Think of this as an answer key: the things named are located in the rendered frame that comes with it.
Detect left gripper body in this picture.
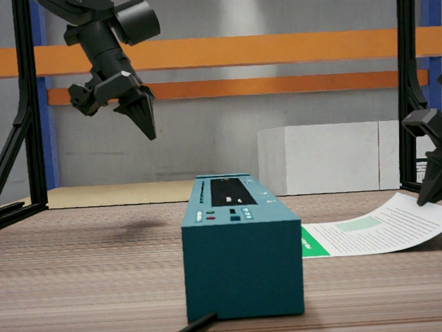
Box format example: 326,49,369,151
401,108,442,152

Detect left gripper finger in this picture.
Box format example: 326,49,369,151
417,151,442,206
428,188,442,204

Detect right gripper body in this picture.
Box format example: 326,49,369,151
91,48,156,107

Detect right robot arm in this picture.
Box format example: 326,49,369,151
33,0,160,117

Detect white sheet of paper with printed lines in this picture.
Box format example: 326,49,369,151
301,193,442,258

